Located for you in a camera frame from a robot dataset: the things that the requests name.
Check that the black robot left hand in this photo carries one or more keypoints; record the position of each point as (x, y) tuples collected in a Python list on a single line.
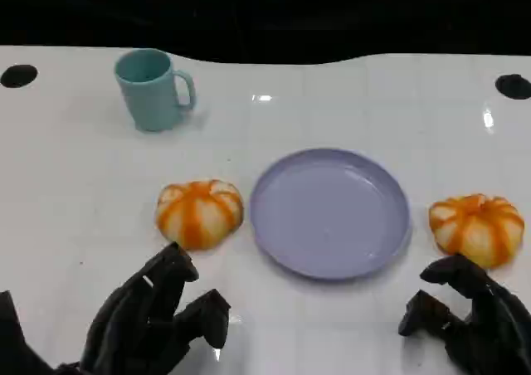
[(132, 325)]

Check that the orange and white bread roll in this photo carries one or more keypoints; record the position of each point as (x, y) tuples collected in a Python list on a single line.
[(477, 230), (199, 215)]

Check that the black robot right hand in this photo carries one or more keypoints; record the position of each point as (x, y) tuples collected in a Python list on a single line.
[(502, 333)]

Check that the pale green mug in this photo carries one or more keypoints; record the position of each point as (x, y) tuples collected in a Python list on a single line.
[(145, 97)]

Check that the lilac plate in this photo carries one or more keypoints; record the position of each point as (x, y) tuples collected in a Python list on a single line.
[(327, 213)]

